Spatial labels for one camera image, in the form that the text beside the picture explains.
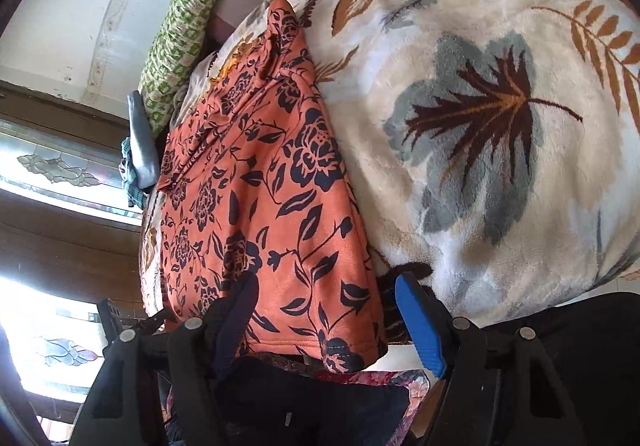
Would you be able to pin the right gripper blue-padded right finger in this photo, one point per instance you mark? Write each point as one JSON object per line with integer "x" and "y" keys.
{"x": 455, "y": 351}

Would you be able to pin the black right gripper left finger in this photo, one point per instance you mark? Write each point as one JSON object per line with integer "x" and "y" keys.
{"x": 200, "y": 352}

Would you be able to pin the orange black floral garment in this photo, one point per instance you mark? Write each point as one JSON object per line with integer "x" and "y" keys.
{"x": 254, "y": 183}

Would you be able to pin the teal navy striped garment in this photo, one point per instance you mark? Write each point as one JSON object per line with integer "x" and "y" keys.
{"x": 135, "y": 195}

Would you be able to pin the light blue folded cloth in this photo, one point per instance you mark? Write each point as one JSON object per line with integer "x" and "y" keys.
{"x": 142, "y": 143}

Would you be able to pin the stained glass window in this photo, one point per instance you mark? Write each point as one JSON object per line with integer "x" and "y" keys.
{"x": 64, "y": 174}

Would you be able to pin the cream leaf-pattern fleece blanket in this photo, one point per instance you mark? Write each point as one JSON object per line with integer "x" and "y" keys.
{"x": 493, "y": 143}

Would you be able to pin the green white patterned pillow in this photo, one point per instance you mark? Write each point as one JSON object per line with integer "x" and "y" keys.
{"x": 171, "y": 57}

